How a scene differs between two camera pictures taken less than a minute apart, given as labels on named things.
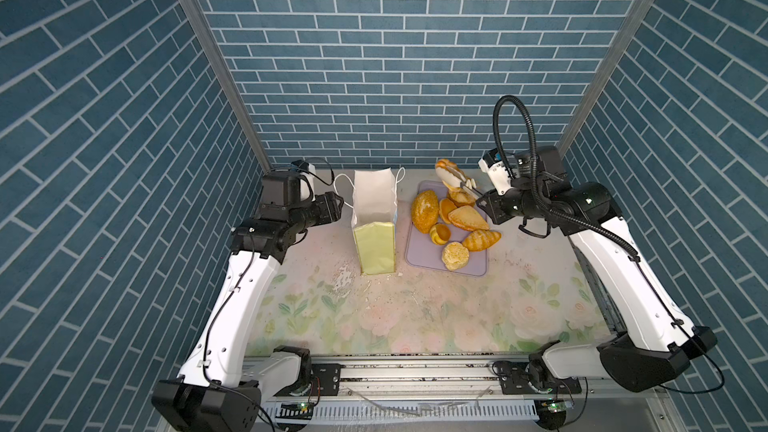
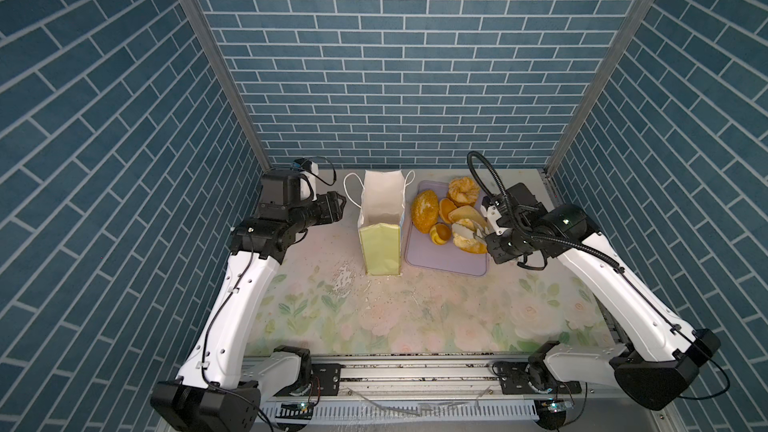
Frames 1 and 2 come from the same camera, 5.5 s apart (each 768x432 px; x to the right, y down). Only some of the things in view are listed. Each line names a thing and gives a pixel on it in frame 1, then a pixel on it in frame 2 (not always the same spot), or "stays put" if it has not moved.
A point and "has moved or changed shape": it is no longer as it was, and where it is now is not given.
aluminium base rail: (484, 396) stays put
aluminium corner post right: (620, 49) stays put
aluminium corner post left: (192, 9) stays put
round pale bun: (455, 255) → (471, 245)
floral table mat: (537, 290) stays put
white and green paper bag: (374, 219) has moved or changed shape
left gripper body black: (308, 214) stays put
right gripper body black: (514, 201) → (501, 246)
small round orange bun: (445, 206) stays put
